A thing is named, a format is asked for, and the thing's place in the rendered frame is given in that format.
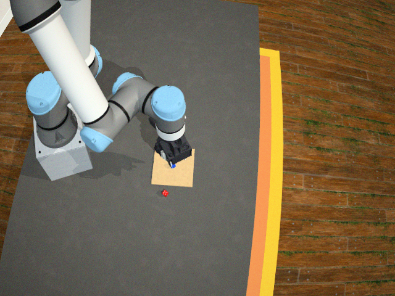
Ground tan flat mat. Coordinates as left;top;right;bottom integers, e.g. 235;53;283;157
151;149;195;187

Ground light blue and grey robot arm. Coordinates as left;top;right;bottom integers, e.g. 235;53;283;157
9;0;186;152

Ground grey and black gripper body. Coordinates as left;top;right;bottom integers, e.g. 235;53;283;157
156;134;192;166

